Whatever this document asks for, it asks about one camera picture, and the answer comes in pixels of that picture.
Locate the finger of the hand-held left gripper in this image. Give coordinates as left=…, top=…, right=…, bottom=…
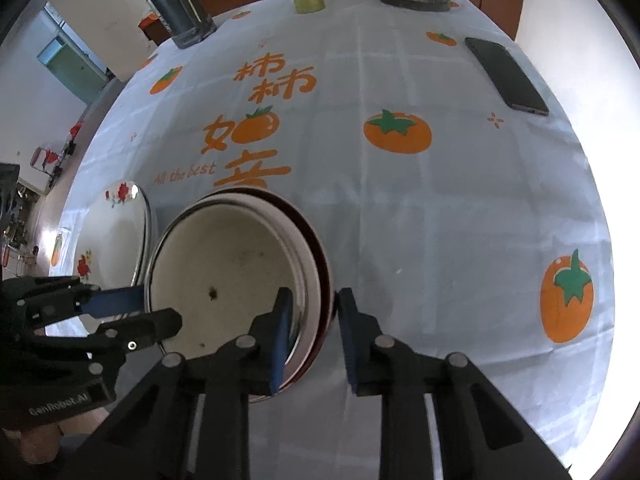
left=91, top=307, right=183, bottom=354
left=70, top=284, right=150, bottom=318

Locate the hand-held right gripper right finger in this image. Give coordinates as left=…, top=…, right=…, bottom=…
left=337, top=287, right=573, bottom=480

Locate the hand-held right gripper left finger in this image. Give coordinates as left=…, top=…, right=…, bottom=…
left=92, top=287, right=295, bottom=480

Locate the pink plastic bowl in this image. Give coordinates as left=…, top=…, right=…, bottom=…
left=190, top=187, right=335, bottom=403

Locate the white floral plate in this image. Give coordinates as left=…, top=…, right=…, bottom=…
left=75, top=180, right=147, bottom=321

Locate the person's left hand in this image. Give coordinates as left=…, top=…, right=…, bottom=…
left=0, top=407, right=108, bottom=462

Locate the persimmon printed tablecloth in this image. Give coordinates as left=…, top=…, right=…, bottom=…
left=50, top=0, right=616, bottom=468

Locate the dark clutter pile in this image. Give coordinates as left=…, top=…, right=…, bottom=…
left=0, top=162, right=38, bottom=281

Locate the red folding chair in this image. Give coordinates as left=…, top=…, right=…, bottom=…
left=29, top=146, right=63, bottom=173

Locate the green door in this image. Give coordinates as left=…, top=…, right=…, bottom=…
left=37, top=35, right=108, bottom=103

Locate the large dark thermos jug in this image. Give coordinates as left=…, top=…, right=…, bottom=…
left=127, top=0, right=217, bottom=50

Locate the black smartphone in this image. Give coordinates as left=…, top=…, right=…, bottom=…
left=464, top=36, right=550, bottom=117

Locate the brown wooden cabinet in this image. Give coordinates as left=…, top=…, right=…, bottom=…
left=140, top=0, right=528, bottom=46

